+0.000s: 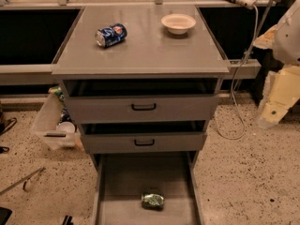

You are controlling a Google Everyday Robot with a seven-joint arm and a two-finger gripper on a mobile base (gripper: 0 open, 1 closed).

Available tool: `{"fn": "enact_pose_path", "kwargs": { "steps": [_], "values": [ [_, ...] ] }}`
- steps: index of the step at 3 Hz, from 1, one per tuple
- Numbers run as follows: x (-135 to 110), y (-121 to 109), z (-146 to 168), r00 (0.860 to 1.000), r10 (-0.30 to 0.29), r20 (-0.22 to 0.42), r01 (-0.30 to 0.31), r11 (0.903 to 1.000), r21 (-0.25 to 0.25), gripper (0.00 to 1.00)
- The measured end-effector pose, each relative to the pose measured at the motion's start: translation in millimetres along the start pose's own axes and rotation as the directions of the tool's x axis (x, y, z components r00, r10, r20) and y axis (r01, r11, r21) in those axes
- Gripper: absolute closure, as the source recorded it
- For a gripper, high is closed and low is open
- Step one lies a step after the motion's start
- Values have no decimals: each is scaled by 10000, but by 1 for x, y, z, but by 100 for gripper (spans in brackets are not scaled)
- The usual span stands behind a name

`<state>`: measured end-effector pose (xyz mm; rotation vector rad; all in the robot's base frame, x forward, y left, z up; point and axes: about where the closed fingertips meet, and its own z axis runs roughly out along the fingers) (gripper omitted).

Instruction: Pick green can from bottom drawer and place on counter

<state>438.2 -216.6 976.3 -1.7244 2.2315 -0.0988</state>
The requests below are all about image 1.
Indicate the middle grey drawer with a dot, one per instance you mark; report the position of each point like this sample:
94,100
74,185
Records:
144,137

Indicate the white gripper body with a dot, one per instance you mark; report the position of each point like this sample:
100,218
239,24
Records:
288,39

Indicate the grey drawer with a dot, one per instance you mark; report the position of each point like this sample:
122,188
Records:
140,100
144,137
123,178

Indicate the white cup in bin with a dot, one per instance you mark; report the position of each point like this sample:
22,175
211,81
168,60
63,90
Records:
67,127

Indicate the metal rod on floor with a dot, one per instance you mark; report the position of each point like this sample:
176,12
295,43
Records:
27,177

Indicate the blue soda can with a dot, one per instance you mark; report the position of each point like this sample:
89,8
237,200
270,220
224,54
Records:
111,35

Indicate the green crushed can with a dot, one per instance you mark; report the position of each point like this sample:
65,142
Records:
152,201

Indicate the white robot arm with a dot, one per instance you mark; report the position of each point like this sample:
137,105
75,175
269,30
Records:
284,40

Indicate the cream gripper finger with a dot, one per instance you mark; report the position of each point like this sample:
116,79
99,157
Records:
271,115

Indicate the grey drawer cabinet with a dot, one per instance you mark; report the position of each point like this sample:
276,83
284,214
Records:
149,51

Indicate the bottom grey drawer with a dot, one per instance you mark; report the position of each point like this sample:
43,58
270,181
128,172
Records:
123,178

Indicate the white bowl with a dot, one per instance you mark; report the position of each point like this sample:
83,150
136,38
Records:
178,24

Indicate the clear plastic bin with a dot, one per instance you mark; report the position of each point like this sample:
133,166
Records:
46,122

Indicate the top grey drawer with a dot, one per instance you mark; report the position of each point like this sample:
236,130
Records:
140,100

